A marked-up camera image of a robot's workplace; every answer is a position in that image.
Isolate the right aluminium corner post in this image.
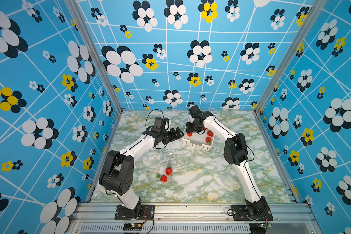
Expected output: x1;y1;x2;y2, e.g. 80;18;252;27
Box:
254;0;327;116

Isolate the red strawberry basket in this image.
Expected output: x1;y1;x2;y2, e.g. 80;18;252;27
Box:
207;131;214;137
205;137;212;143

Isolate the red strawberry basket right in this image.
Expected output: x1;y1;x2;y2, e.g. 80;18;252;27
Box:
207;131;214;137

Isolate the left aluminium corner post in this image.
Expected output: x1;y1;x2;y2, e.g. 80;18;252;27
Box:
65;0;123;116

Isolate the aluminium front rail frame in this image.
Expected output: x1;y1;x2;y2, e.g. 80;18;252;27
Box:
68;203;322;234

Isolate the clear plastic clamshell container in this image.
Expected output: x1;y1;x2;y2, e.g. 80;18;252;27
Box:
149;163;181;187

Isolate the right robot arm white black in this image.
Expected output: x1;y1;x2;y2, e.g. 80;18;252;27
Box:
186;105;273;221

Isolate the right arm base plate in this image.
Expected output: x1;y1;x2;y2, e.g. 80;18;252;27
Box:
227;205;274;222

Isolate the red strawberry near basket front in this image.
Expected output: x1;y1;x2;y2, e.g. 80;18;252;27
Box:
205;137;212;143

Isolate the green circuit board right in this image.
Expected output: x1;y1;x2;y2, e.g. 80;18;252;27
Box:
250;223;272;234

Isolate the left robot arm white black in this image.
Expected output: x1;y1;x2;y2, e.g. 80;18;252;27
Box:
98;117;184;219

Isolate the aluminium corner post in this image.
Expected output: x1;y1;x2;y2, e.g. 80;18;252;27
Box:
65;0;123;116
254;0;327;116

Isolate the green circuit board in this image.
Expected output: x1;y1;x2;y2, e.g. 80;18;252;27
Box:
123;223;142;232
250;223;272;234

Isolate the green circuit board left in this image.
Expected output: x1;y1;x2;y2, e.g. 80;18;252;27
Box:
123;223;142;232

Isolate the white perforated plastic basket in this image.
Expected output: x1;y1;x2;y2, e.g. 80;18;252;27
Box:
181;117;216;152

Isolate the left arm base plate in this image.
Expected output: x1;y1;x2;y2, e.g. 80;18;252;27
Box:
115;204;155;221

